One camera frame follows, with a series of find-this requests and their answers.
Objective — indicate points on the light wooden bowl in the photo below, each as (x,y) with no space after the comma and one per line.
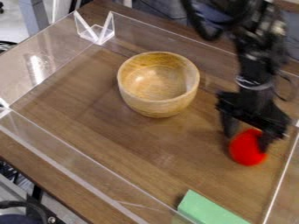
(158,83)

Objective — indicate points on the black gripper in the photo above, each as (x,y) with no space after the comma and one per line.
(253,107)

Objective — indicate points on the red plush fruit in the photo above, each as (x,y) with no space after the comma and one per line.
(244,148)

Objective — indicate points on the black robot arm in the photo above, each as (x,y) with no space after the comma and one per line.
(254,24)

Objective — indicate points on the green foam block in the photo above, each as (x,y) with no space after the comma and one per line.
(203,211)

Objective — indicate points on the black table bracket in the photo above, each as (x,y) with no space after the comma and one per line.
(39,211)

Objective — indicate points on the clear acrylic enclosure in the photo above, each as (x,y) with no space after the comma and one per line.
(117,166)

